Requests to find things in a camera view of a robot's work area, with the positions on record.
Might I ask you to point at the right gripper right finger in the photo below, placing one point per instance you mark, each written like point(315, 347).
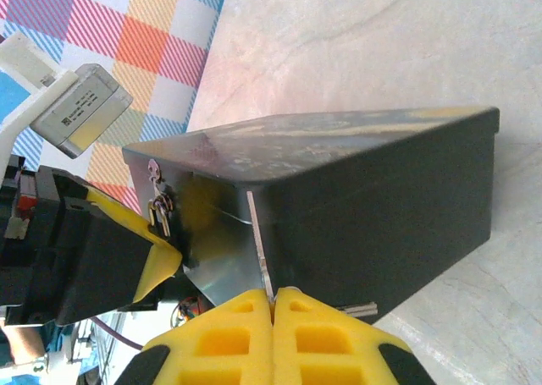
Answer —
point(322, 359)

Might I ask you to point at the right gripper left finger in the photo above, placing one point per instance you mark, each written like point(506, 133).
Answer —
point(228, 359)

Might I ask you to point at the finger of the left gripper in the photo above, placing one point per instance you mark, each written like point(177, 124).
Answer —
point(178, 287)
point(101, 258)

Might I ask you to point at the silver padlock key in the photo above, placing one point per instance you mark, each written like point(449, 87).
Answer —
point(259, 241)
point(360, 309)

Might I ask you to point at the small black padlock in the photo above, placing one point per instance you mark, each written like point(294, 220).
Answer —
point(163, 222)

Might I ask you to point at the starry night tin box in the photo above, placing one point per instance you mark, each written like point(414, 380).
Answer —
point(381, 216)

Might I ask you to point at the silver tin hasp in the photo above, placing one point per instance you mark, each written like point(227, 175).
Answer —
point(154, 170)

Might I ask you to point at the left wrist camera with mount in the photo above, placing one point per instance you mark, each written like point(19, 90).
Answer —
point(80, 114)

